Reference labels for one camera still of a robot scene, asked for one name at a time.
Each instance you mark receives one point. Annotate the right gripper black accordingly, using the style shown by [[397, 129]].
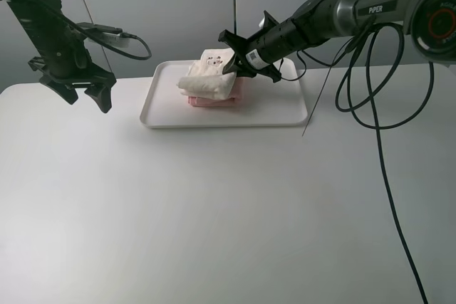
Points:
[[257, 54]]

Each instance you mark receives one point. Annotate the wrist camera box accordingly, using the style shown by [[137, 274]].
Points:
[[110, 35], [268, 21]]

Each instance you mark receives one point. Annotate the pink towel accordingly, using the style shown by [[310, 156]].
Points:
[[235, 97]]

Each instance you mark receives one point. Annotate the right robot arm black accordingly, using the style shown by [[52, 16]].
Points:
[[430, 24]]

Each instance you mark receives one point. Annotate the cream white towel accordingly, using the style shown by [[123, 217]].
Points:
[[206, 78]]

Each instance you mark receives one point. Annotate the white rectangular plastic tray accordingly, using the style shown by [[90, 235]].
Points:
[[264, 103]]

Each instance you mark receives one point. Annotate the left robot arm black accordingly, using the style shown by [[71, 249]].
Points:
[[63, 60]]

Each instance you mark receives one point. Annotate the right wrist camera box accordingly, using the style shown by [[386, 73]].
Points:
[[268, 21]]

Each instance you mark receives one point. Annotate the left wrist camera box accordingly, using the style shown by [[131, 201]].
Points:
[[110, 35]]

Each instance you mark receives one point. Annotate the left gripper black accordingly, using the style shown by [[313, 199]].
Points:
[[63, 59]]

